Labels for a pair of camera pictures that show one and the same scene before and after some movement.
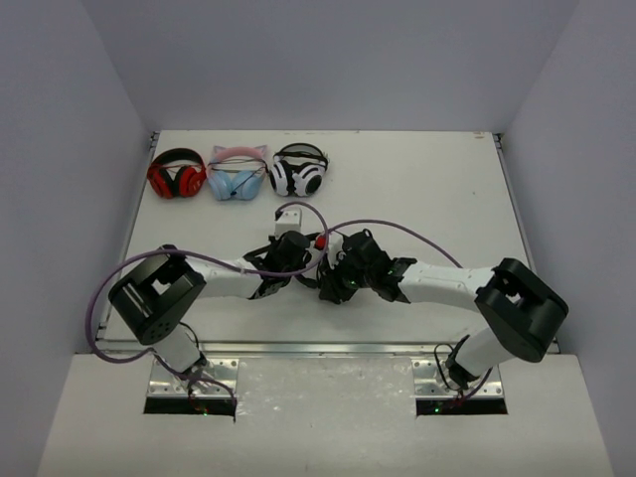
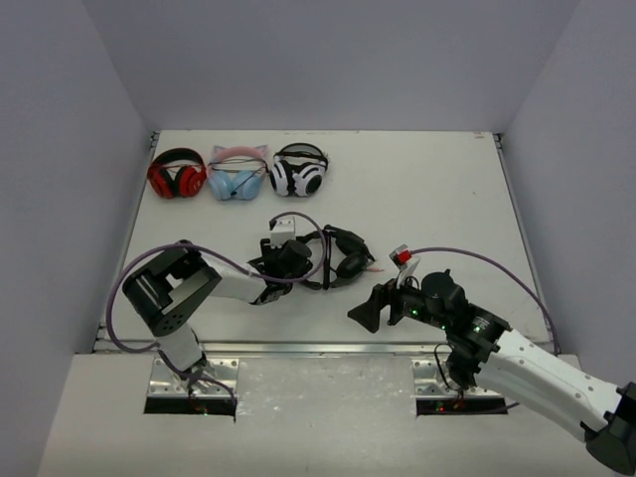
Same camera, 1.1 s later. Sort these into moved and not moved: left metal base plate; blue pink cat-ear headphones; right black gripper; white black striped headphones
Moved: right black gripper
Not moved: left metal base plate; white black striped headphones; blue pink cat-ear headphones
